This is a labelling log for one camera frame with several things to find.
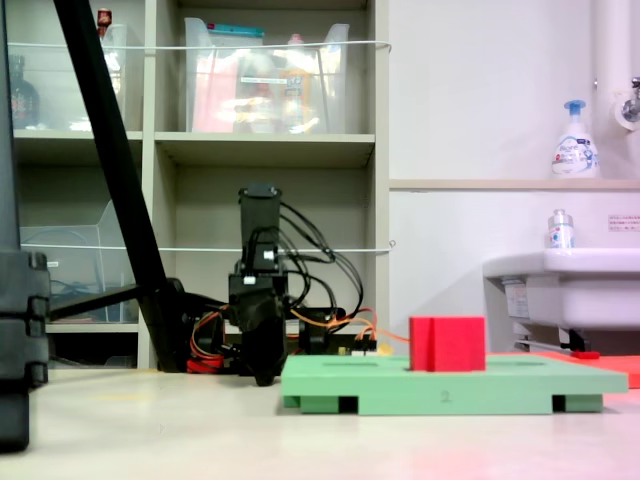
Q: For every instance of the red cross columnar block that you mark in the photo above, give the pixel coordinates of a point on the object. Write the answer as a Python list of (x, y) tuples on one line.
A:
[(450, 345)]

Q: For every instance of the green shape-hole board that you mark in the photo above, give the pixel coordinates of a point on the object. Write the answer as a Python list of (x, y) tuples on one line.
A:
[(425, 390)]

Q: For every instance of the red black table clamp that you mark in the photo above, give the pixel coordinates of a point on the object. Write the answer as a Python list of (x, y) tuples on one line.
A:
[(205, 364)]

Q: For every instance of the beige shelf unit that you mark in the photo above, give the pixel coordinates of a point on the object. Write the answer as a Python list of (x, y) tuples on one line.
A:
[(265, 142)]

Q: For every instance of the black tripod strut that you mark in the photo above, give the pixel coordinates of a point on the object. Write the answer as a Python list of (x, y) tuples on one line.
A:
[(95, 302)]

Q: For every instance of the large clear storage bin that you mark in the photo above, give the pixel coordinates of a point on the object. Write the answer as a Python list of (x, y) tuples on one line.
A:
[(225, 100)]

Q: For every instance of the yellow spray bottle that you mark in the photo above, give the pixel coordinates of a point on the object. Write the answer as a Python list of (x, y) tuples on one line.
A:
[(297, 95)]

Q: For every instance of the black tripod leg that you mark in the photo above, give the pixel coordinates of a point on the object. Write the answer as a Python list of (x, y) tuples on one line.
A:
[(7, 150), (110, 130)]

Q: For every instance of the notched black stack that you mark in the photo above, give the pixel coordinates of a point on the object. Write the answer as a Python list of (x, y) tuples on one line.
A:
[(20, 325)]

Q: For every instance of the dark glass bottle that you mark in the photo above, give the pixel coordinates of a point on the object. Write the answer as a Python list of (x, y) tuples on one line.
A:
[(22, 100)]

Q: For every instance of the small clear sanitizer bottle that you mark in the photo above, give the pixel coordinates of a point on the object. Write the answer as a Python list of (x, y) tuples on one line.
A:
[(560, 232)]

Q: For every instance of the white sink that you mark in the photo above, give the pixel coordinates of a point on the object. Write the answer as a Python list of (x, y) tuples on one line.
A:
[(575, 295)]

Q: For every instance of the white pump soap bottle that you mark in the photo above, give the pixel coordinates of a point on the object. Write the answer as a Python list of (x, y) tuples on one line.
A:
[(575, 150)]

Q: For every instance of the metal faucet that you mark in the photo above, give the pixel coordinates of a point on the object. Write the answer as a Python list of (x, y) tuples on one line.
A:
[(631, 106)]

